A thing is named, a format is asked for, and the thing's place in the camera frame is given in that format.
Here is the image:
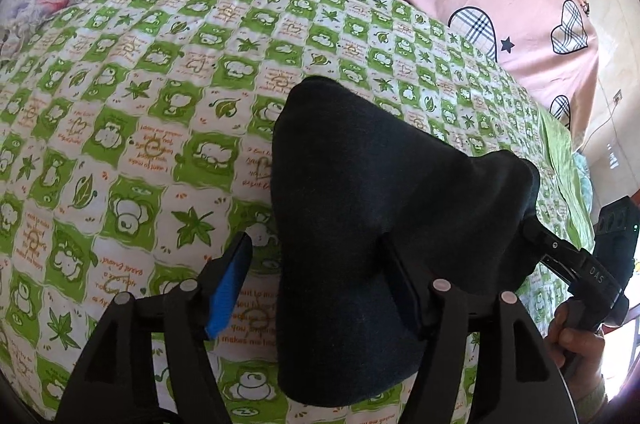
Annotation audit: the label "person's right hand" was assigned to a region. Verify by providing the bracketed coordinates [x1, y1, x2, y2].
[546, 301, 609, 407]

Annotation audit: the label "black pants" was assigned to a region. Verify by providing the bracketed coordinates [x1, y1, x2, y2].
[270, 76, 542, 407]

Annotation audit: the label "light blue cloth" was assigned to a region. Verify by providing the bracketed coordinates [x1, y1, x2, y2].
[572, 151, 594, 205]

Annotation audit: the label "green checkered printed blanket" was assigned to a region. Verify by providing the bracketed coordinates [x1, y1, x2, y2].
[0, 0, 597, 424]

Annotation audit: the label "person's right forearm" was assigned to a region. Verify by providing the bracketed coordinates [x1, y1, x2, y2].
[572, 374, 610, 424]

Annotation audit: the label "plain green sheet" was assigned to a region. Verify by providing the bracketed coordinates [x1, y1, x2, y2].
[537, 106, 596, 265]

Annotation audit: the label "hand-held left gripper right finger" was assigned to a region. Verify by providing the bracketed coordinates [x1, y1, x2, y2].
[385, 244, 581, 424]

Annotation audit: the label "white wall cable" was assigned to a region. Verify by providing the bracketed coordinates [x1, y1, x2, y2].
[582, 102, 619, 145]

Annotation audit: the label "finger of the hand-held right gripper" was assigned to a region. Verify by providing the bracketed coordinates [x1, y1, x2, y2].
[521, 219, 583, 262]
[541, 254, 581, 287]

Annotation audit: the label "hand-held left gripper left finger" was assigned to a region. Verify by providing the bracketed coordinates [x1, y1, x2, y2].
[52, 231, 255, 424]

